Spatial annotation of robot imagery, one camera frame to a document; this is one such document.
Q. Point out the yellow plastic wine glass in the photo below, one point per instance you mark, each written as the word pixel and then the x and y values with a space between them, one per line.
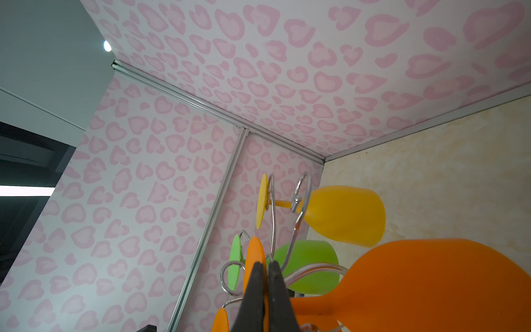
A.
pixel 340 213

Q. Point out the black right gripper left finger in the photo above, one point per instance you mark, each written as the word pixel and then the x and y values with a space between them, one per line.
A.
pixel 251 314

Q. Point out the chrome wine glass rack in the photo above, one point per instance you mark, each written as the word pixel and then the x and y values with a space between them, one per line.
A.
pixel 291 257

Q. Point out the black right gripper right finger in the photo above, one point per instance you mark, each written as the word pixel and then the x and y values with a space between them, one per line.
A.
pixel 281 314

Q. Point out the orange wine glass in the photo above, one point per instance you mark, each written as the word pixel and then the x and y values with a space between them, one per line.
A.
pixel 221 322
pixel 421 285

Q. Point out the orange wine glass front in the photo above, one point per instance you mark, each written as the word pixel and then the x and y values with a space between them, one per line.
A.
pixel 221 322

